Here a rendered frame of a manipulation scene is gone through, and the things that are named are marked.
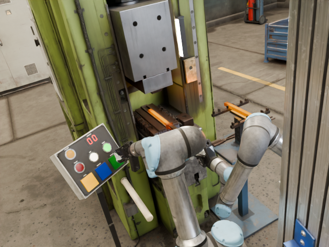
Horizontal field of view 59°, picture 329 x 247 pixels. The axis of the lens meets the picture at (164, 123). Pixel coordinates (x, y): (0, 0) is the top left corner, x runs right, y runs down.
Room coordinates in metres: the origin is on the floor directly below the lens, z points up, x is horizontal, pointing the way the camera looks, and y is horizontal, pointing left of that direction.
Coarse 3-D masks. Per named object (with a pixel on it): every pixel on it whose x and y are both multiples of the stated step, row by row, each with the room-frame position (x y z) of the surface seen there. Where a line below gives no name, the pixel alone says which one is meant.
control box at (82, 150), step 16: (96, 128) 1.46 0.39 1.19; (80, 144) 1.35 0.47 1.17; (96, 144) 1.39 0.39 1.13; (112, 144) 1.43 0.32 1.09; (64, 160) 1.25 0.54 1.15; (80, 160) 1.28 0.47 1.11; (96, 160) 1.32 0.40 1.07; (64, 176) 1.24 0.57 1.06; (80, 176) 1.22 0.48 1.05; (96, 176) 1.26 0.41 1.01; (80, 192) 1.17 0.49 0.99
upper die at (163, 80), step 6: (168, 72) 1.71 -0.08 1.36; (126, 78) 1.92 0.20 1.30; (144, 78) 1.66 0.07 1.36; (150, 78) 1.66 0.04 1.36; (156, 78) 1.68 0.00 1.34; (162, 78) 1.70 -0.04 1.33; (168, 78) 1.71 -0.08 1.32; (132, 84) 1.83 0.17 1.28; (138, 84) 1.72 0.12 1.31; (144, 84) 1.65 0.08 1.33; (150, 84) 1.66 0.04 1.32; (156, 84) 1.68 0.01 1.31; (162, 84) 1.69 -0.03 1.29; (168, 84) 1.71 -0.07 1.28; (144, 90) 1.64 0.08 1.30; (150, 90) 1.66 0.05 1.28
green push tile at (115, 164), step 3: (111, 156) 1.38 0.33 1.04; (114, 156) 1.38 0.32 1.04; (108, 159) 1.36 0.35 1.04; (111, 159) 1.36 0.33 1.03; (114, 159) 1.37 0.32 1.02; (111, 162) 1.35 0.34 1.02; (114, 162) 1.36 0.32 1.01; (117, 162) 1.37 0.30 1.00; (123, 162) 1.38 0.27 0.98; (114, 165) 1.34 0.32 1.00; (117, 165) 1.35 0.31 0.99; (120, 165) 1.36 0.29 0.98; (114, 168) 1.33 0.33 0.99
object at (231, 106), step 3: (225, 102) 1.86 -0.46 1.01; (228, 102) 1.85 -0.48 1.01; (225, 105) 1.84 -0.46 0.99; (228, 105) 1.81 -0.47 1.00; (231, 105) 1.80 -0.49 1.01; (234, 105) 1.79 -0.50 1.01; (231, 108) 1.78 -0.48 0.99; (234, 108) 1.75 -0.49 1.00; (237, 108) 1.74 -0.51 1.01; (240, 108) 1.73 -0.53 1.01; (237, 111) 1.72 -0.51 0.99; (240, 111) 1.69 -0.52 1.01; (243, 111) 1.68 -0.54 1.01; (246, 111) 1.67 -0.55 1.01; (243, 114) 1.67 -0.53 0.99; (246, 114) 1.64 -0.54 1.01; (249, 114) 1.63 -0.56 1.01
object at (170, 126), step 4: (152, 112) 1.91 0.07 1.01; (156, 112) 1.90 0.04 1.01; (156, 116) 1.84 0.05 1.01; (160, 116) 1.82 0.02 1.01; (160, 120) 1.78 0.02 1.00; (164, 120) 1.75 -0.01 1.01; (168, 124) 1.68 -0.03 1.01; (172, 124) 1.67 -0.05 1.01; (168, 128) 1.67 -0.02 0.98; (172, 128) 1.62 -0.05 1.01
